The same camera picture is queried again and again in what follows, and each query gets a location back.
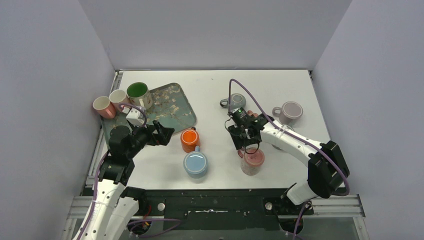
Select blue floral blossom tray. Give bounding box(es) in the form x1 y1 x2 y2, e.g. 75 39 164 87
101 82 197 149

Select speckled dark pink mug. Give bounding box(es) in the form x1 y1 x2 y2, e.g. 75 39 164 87
237 147 265 176

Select faceted pink mug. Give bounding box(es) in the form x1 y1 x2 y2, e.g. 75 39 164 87
109 89 131 113

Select grey-blue round mug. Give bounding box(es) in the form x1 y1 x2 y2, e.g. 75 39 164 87
219 93 247 112

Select lilac ribbed mug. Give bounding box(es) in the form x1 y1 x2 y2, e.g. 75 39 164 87
272 101 304 125

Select smooth pink mug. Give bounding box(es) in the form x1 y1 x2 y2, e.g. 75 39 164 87
92 96 117 119

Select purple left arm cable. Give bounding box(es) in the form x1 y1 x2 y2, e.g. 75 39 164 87
74 103 182 240

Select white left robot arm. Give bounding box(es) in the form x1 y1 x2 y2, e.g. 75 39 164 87
74 120 175 240

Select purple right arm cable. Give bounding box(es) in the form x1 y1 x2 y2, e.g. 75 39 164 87
227 78 351 240

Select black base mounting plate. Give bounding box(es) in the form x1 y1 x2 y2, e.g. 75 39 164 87
81 187 316 232

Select salmon dotted mug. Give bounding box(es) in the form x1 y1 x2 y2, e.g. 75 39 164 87
247 110 259 118

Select light blue ribbed mug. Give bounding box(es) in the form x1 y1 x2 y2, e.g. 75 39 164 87
183 146 208 179

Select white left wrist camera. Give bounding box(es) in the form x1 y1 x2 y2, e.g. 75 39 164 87
126 108 146 128

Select cream floral mug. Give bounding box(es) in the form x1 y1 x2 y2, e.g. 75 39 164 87
126 82 153 110

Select orange mug black handle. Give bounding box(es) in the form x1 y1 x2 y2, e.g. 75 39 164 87
180 126 201 153

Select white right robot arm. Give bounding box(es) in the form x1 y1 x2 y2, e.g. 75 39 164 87
227 107 350 206

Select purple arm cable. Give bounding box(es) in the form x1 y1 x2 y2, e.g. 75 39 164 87
227 78 351 240
74 103 182 240

